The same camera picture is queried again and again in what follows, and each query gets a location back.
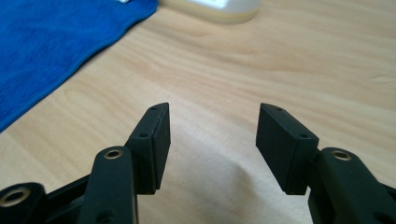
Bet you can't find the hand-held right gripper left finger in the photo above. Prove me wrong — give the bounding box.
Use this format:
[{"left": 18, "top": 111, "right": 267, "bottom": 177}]
[{"left": 78, "top": 102, "right": 172, "bottom": 224}]

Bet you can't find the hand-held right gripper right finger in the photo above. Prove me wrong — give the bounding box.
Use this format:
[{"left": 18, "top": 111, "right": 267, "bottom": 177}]
[{"left": 255, "top": 103, "right": 396, "bottom": 224}]

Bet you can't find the blue cloth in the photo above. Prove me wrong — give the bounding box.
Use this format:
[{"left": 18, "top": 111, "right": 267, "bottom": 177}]
[{"left": 0, "top": 0, "right": 160, "bottom": 133}]

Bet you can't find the white round container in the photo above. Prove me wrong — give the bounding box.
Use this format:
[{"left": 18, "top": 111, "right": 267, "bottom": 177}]
[{"left": 158, "top": 0, "right": 260, "bottom": 24}]

